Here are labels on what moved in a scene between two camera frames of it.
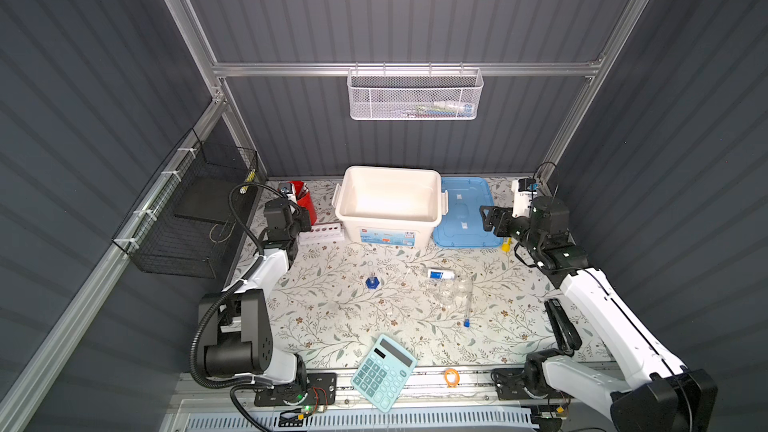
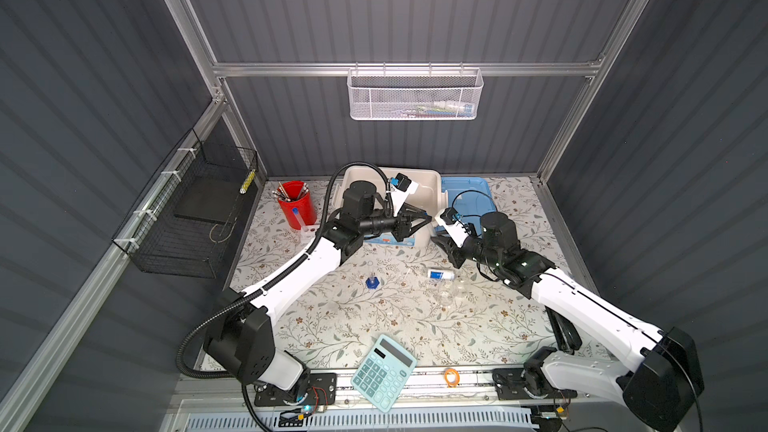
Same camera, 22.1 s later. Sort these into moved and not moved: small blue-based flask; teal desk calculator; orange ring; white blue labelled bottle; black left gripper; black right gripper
Moved: black left gripper; black right gripper
Not moved: orange ring; white blue labelled bottle; small blue-based flask; teal desk calculator
